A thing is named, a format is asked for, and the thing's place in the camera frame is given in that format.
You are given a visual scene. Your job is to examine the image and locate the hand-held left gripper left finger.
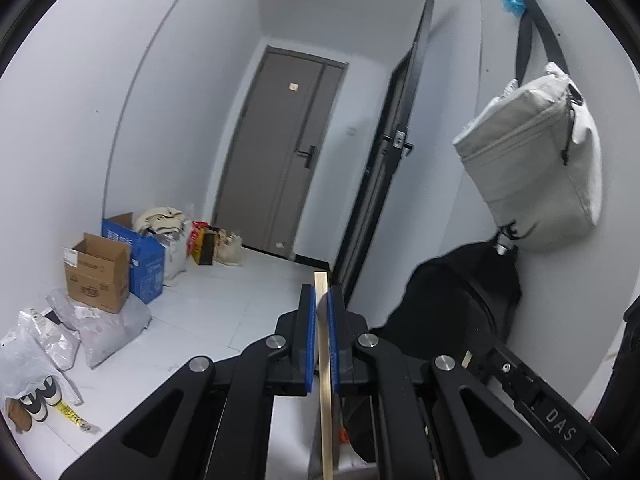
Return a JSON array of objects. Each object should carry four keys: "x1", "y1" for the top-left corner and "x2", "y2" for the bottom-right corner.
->
[{"x1": 59, "y1": 283, "x2": 317, "y2": 480}]

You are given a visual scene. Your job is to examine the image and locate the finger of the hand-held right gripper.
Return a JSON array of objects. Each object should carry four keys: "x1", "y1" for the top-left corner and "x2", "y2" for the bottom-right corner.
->
[{"x1": 469, "y1": 332, "x2": 538, "y2": 413}]

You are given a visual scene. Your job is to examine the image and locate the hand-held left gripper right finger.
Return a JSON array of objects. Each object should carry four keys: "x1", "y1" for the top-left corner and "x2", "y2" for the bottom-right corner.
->
[{"x1": 327, "y1": 284, "x2": 576, "y2": 480}]

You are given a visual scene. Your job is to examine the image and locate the white shoulder bag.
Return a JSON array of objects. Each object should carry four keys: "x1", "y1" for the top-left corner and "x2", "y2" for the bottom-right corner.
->
[{"x1": 452, "y1": 0, "x2": 604, "y2": 254}]

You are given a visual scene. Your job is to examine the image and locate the black bag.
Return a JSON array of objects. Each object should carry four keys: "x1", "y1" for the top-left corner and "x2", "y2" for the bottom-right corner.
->
[{"x1": 370, "y1": 240, "x2": 524, "y2": 387}]

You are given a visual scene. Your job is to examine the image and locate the beige plastic bag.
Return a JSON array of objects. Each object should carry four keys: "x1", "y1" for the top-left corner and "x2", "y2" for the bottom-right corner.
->
[{"x1": 213, "y1": 228, "x2": 247, "y2": 267}]

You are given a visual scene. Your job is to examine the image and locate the red and yellow bag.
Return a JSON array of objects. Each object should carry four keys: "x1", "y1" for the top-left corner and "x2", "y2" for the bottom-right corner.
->
[{"x1": 188, "y1": 220, "x2": 220, "y2": 266}]

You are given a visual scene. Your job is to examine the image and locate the blue cardboard box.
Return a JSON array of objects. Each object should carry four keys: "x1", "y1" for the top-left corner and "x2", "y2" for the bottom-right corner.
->
[{"x1": 102, "y1": 212, "x2": 166, "y2": 305}]

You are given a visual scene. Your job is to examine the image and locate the cream cloth bag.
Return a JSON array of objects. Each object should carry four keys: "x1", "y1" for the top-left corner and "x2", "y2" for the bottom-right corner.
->
[{"x1": 137, "y1": 205, "x2": 194, "y2": 282}]

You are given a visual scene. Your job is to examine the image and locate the grey entrance door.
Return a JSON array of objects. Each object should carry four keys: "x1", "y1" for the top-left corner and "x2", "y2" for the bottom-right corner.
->
[{"x1": 212, "y1": 44, "x2": 349, "y2": 262}]

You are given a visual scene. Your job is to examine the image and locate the grey mailing bag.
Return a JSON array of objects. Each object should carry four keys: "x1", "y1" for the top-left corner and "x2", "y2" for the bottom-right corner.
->
[{"x1": 45, "y1": 287, "x2": 152, "y2": 372}]

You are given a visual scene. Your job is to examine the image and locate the black framed glass door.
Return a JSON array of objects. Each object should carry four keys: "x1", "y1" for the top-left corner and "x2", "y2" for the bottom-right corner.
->
[{"x1": 332, "y1": 0, "x2": 437, "y2": 307}]

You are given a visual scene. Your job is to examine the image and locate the brown cardboard box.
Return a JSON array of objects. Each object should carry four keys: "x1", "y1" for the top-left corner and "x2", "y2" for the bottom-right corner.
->
[{"x1": 63, "y1": 232, "x2": 132, "y2": 315}]

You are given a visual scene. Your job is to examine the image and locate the yellow tape strip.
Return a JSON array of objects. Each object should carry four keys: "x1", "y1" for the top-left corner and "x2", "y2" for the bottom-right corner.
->
[{"x1": 53, "y1": 399, "x2": 100, "y2": 434}]

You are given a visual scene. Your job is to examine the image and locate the silver mailing bag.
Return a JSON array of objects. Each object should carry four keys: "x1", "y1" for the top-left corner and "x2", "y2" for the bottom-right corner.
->
[{"x1": 17, "y1": 307, "x2": 82, "y2": 372}]

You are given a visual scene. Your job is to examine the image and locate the black and white sneakers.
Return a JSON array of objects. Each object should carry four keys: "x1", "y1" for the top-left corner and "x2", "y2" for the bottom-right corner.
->
[{"x1": 19, "y1": 376, "x2": 64, "y2": 424}]

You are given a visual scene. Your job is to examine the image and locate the clear plastic bag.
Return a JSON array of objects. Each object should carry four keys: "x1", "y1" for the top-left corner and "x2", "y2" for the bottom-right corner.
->
[{"x1": 0, "y1": 330, "x2": 82, "y2": 412}]

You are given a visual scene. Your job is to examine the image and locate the brown sandals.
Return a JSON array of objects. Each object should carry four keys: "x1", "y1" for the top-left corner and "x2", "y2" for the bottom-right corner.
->
[{"x1": 4, "y1": 398, "x2": 34, "y2": 433}]

